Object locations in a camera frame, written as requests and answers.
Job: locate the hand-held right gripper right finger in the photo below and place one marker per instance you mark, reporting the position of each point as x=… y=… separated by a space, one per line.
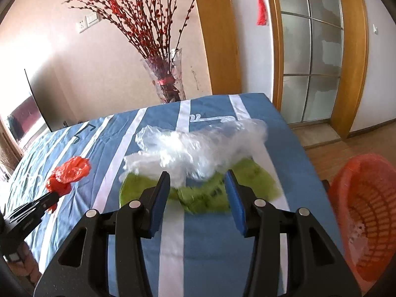
x=236 y=204

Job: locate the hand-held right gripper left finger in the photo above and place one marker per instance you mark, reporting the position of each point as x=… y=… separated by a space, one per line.
x=157 y=204

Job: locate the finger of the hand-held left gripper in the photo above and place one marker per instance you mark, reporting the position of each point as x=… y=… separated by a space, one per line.
x=43 y=208
x=46 y=198

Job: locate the orange plastic bag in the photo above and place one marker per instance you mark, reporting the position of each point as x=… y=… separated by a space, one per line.
x=69 y=174

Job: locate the clear crinkled plastic wrap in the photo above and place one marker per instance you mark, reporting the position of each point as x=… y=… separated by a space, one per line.
x=204 y=148

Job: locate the orange plastic basket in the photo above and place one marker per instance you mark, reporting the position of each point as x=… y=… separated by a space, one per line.
x=365 y=204

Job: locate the person's left forearm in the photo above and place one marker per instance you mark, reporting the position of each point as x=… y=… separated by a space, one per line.
x=31 y=269

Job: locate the light green plastic bag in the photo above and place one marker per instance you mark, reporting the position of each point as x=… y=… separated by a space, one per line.
x=204 y=196

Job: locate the white plastic bag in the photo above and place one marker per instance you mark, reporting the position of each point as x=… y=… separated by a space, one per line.
x=139 y=162

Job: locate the blue striped bedsheet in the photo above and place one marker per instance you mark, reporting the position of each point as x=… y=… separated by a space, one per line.
x=102 y=148

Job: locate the flat screen television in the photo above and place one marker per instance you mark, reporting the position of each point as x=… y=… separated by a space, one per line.
x=27 y=120

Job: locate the tall glass vase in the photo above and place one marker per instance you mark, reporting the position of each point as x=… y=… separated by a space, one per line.
x=167 y=80

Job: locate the wood framed glass door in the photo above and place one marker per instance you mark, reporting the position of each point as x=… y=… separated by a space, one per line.
x=309 y=68

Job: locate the red berry branches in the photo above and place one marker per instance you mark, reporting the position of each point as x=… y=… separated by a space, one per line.
x=139 y=21

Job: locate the red knot tassel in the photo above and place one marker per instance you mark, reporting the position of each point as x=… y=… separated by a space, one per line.
x=262 y=9

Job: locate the white wall outlet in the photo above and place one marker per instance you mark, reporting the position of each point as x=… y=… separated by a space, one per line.
x=81 y=26

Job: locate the white wall switch plate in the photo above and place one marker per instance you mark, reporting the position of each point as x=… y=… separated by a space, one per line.
x=92 y=20

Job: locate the small white wall switch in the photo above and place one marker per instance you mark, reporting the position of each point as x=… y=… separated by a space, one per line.
x=375 y=29

